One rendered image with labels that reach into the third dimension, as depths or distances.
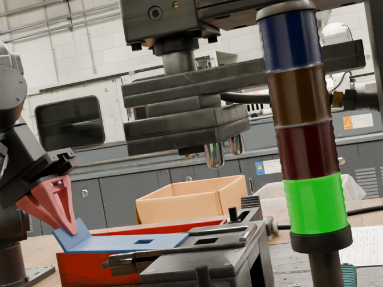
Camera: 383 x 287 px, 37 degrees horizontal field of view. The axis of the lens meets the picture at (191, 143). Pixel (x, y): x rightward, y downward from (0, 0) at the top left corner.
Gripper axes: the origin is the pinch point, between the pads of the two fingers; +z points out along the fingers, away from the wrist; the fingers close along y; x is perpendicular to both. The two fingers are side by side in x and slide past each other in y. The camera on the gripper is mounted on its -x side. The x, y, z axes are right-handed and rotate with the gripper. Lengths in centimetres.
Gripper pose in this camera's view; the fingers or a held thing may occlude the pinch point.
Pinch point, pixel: (69, 230)
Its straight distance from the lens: 74.6
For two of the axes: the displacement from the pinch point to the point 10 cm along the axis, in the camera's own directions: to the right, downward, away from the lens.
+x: 2.8, -1.0, 9.5
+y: 7.8, -5.6, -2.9
